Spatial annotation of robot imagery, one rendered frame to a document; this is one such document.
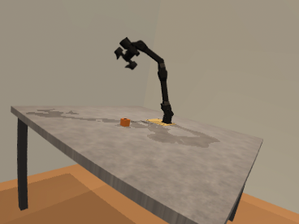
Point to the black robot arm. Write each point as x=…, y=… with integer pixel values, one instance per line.
x=132, y=48

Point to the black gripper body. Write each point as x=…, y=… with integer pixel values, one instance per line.
x=119, y=51

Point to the orange block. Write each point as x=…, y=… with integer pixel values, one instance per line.
x=125, y=122

